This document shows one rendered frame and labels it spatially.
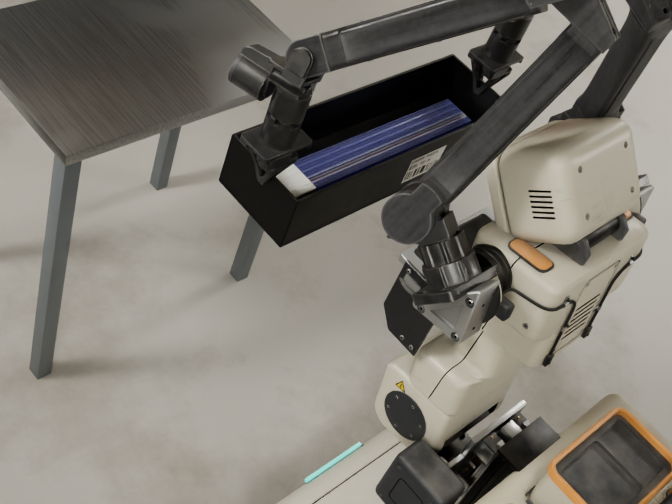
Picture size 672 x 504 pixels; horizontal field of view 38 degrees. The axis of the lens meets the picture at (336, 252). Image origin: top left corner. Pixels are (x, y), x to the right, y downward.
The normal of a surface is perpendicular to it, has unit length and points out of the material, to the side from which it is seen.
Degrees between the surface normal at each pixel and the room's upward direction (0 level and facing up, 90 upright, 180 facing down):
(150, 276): 0
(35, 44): 0
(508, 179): 90
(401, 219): 69
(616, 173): 47
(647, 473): 0
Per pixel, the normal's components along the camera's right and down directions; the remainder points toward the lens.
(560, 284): 0.22, -0.48
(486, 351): -0.71, 0.36
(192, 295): 0.29, -0.64
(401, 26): -0.38, 0.22
